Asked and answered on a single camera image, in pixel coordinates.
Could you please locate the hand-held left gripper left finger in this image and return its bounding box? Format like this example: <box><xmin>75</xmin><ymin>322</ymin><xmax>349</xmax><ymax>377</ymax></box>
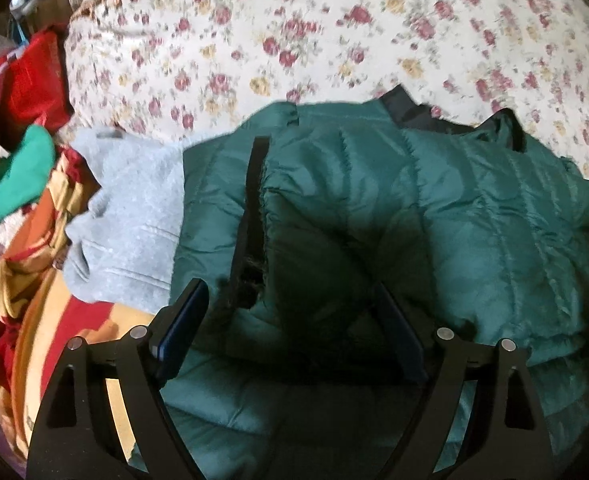
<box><xmin>27</xmin><ymin>277</ymin><xmax>210</xmax><ymax>480</ymax></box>

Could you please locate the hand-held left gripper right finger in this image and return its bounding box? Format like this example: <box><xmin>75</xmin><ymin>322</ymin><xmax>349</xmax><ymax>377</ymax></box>
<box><xmin>375</xmin><ymin>282</ymin><xmax>558</xmax><ymax>480</ymax></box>

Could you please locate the green puffer jacket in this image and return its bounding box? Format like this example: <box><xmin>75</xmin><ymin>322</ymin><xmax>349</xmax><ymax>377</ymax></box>
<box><xmin>129</xmin><ymin>85</ymin><xmax>589</xmax><ymax>480</ymax></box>

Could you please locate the orange printed blanket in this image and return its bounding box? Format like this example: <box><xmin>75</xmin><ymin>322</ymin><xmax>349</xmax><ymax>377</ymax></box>
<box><xmin>0</xmin><ymin>145</ymin><xmax>175</xmax><ymax>461</ymax></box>

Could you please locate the grey fleece garment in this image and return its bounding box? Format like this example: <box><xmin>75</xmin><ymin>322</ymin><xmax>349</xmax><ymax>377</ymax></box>
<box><xmin>64</xmin><ymin>127</ymin><xmax>186</xmax><ymax>307</ymax></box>

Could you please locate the bright green cloth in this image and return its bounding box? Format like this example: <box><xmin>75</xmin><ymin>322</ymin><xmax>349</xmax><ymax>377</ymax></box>
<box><xmin>0</xmin><ymin>125</ymin><xmax>58</xmax><ymax>229</ymax></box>

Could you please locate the red cloth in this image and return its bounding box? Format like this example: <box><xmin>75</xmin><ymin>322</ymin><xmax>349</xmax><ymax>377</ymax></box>
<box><xmin>0</xmin><ymin>27</ymin><xmax>74</xmax><ymax>157</ymax></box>

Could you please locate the floral quilt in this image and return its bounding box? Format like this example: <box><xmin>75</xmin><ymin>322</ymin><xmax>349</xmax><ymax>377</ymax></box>
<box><xmin>64</xmin><ymin>0</ymin><xmax>589</xmax><ymax>186</ymax></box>

